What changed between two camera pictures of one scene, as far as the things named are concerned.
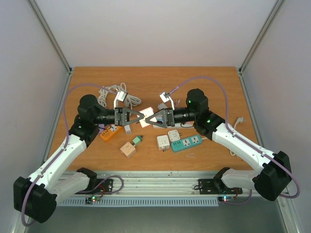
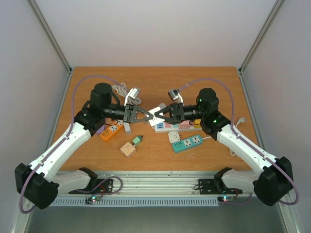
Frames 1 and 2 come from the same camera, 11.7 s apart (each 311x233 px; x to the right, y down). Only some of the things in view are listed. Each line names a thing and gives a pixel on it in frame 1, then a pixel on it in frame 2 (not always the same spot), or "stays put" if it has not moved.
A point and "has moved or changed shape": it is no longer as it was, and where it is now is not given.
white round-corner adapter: (174, 135) stays put
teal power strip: (186, 142) stays put
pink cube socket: (146, 112) has moved or changed shape
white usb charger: (128, 129) stays put
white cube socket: (163, 142) has moved or changed shape
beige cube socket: (128, 150) stays put
